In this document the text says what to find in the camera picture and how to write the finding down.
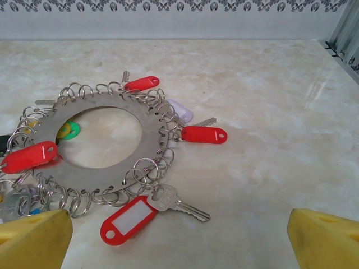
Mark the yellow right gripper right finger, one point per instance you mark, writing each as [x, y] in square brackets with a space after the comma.
[328, 243]

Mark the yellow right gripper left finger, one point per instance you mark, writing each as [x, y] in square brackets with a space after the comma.
[31, 241]

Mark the blue plastic key tag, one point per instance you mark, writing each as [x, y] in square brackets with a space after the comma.
[35, 210]

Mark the silver key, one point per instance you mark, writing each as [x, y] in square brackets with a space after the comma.
[206, 122]
[11, 204]
[125, 76]
[45, 102]
[179, 207]

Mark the red plastic key tag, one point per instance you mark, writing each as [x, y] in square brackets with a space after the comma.
[28, 158]
[202, 135]
[130, 218]
[141, 83]

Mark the black plastic key tag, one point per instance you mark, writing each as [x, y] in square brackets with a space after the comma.
[4, 143]

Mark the yellow plastic key tag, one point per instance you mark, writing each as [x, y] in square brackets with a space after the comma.
[66, 128]

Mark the green plastic key tag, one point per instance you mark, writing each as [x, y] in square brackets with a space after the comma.
[74, 130]

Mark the metal keyring disc with rings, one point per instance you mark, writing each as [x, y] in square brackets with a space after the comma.
[157, 112]

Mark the purple plastic key tag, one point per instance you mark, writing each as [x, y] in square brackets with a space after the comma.
[182, 110]

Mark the aluminium frame post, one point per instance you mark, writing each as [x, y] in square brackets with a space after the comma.
[345, 33]

